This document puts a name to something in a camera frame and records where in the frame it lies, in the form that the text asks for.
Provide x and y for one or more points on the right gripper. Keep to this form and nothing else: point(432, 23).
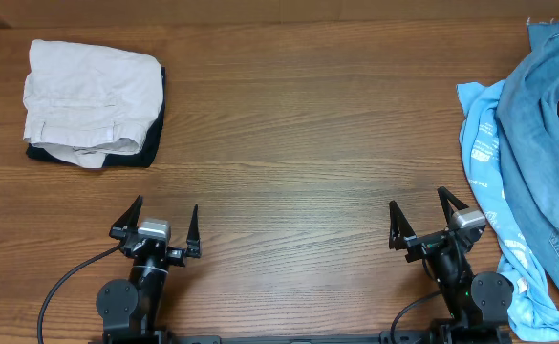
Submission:
point(402, 235)

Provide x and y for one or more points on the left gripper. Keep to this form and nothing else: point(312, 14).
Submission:
point(179, 256)

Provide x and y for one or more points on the blue denim jeans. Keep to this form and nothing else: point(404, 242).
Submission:
point(529, 145)

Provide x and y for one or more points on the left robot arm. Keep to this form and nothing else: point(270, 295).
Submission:
point(129, 307)

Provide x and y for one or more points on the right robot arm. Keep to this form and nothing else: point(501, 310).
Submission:
point(477, 303)

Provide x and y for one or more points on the folded black garment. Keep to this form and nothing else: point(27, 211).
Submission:
point(150, 148)

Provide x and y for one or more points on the light blue printed t-shirt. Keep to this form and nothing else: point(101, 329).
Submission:
point(532, 315)

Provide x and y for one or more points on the folded beige trousers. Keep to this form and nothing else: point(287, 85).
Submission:
point(88, 100)

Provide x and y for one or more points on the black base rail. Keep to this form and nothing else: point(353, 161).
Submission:
point(298, 340)

